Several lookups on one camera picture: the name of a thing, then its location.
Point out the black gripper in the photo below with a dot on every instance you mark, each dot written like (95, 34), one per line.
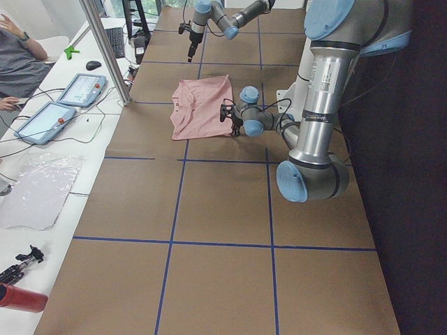
(192, 39)
(237, 123)

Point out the red cylinder bottle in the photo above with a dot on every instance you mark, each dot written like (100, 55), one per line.
(20, 299)

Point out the aluminium frame post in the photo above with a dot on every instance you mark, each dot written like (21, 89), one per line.
(105, 48)

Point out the blue tape line crosswise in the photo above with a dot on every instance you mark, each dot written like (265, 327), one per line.
(235, 245)

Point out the black keyboard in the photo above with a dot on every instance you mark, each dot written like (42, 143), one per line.
(116, 39)

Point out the clear plastic bag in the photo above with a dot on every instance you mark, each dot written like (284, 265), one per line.
(40, 192)

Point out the upper teach pendant tablet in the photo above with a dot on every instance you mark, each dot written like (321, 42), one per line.
(83, 90)

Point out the green plastic clamp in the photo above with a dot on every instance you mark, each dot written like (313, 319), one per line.
(70, 51)

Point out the lower teach pendant tablet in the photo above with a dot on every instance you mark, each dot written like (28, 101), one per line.
(46, 123)

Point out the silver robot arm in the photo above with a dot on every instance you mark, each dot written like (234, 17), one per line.
(340, 32)
(229, 25)

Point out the teach pendant tablet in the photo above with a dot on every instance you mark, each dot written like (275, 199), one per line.
(83, 90)
(46, 123)

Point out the black computer mouse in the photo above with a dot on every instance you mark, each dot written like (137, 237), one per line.
(92, 65)

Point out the black mini tripod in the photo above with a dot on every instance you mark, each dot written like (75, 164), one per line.
(15, 273)

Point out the seated person grey shirt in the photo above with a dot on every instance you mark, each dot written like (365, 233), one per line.
(23, 64)

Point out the blue tape line lengthwise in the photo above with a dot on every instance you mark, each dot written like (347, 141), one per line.
(178, 199)

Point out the pink Snoopy t-shirt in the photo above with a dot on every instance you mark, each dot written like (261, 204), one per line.
(197, 106)

